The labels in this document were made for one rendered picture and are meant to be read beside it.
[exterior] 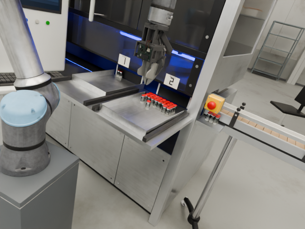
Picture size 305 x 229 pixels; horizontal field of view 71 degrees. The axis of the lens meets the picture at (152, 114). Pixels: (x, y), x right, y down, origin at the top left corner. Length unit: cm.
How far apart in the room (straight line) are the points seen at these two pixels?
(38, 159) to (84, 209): 98
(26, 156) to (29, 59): 30
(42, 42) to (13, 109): 90
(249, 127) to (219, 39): 47
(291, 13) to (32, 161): 1023
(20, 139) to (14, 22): 34
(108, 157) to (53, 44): 86
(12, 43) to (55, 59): 83
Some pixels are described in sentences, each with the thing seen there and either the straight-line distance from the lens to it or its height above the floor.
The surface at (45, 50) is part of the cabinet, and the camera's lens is 155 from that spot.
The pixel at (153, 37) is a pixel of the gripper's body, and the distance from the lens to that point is 71.
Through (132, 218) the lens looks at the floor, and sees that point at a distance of 170.
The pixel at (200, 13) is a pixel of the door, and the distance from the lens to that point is 111.
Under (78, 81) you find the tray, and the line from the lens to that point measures 124.
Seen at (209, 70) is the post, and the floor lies 114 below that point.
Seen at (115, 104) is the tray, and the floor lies 89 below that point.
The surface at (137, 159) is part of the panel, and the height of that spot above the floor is 43.
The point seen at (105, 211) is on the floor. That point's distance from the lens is 170.
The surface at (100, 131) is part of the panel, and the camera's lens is 162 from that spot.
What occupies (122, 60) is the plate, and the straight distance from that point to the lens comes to 134.
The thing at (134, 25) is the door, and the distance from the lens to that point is 129.
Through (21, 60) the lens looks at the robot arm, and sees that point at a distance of 79.
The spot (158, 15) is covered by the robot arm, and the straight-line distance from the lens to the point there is 71.
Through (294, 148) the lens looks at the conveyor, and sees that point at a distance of 121.
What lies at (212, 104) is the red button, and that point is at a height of 101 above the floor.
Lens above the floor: 134
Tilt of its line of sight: 26 degrees down
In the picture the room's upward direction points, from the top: 15 degrees clockwise
